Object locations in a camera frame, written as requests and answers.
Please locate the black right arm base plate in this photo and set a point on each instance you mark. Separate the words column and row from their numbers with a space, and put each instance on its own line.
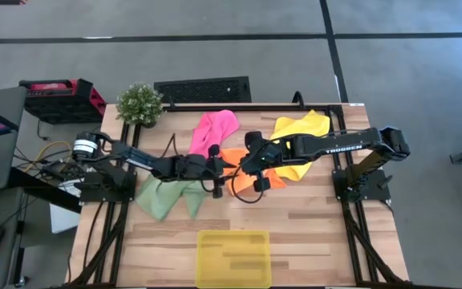
column 379, row 192

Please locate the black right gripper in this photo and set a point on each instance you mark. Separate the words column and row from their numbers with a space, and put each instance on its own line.
column 265, row 154

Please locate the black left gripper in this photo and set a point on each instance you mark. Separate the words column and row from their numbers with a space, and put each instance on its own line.
column 193, row 168

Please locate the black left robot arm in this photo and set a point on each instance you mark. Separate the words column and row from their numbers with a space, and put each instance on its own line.
column 143, row 160

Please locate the green microfiber towel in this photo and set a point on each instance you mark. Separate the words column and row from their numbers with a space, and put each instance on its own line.
column 159, row 196

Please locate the black curved hook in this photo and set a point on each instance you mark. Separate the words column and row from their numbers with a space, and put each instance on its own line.
column 298, row 98

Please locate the small potted green plant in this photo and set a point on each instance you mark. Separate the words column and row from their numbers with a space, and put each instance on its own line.
column 139, row 104

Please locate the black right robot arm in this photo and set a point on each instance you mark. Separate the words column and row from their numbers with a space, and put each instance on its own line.
column 335, row 146

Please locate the orange microfiber towel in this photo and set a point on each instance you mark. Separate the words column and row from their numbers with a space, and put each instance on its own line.
column 245, row 180

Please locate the black aluminium table frame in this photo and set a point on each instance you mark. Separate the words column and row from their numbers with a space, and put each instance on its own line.
column 231, row 108

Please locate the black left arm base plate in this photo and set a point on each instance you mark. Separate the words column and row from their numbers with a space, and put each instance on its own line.
column 94, row 192

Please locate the pink microfiber towel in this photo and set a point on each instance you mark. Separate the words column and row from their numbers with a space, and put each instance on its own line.
column 213, row 128

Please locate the red and black case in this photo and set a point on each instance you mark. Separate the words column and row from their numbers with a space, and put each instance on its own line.
column 62, row 102

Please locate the yellow microfiber towel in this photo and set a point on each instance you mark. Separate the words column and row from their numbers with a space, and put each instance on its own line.
column 303, row 124

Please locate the white paper sheet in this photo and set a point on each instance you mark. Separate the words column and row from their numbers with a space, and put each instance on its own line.
column 62, row 218

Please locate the yellow translucent plastic tray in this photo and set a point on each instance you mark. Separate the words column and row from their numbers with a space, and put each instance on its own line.
column 233, row 259

